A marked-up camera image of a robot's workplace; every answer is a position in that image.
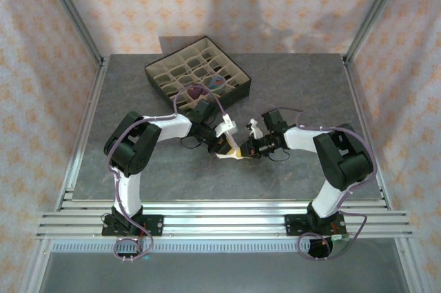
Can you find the white sock with dark stripes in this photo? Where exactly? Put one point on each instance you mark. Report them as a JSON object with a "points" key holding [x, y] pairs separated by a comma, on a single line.
{"points": [[229, 156]]}

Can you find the purple ribbed sock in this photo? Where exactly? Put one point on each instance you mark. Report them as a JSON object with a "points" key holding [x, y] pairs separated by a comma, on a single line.
{"points": [[196, 92]]}

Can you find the blue orange green striped sock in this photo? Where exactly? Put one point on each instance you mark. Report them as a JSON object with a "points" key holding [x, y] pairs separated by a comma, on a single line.
{"points": [[217, 82]]}

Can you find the dark fabric divided organizer box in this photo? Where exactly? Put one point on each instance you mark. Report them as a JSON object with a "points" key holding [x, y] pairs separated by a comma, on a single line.
{"points": [[237, 89]]}

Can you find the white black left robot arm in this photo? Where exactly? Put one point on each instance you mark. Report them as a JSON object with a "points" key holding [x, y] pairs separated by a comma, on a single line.
{"points": [[165, 127]]}

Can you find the narrow aluminium base beam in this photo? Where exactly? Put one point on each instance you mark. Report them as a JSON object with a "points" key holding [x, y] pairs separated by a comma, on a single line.
{"points": [[224, 205]]}

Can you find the wide aluminium base beam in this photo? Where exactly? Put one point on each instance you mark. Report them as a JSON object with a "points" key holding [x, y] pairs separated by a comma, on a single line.
{"points": [[224, 227]]}

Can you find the patterned fabric backdrop curtain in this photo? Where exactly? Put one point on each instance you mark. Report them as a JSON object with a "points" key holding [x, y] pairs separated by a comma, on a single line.
{"points": [[220, 3]]}

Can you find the grey metal lower panel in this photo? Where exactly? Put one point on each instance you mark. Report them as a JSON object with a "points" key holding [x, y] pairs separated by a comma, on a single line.
{"points": [[220, 272]]}

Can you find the small green circuit board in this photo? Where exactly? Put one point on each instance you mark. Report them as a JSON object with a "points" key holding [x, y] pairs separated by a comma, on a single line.
{"points": [[341, 237]]}

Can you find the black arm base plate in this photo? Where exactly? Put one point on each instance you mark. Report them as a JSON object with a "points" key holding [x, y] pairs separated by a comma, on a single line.
{"points": [[293, 224], [155, 224]]}

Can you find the aluminium side rail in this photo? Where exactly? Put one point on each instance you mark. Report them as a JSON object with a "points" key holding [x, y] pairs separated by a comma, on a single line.
{"points": [[86, 127], [380, 189]]}

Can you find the aluminium upright frame post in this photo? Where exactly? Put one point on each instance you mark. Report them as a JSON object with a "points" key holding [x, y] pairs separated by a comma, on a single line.
{"points": [[73, 13], [373, 13]]}

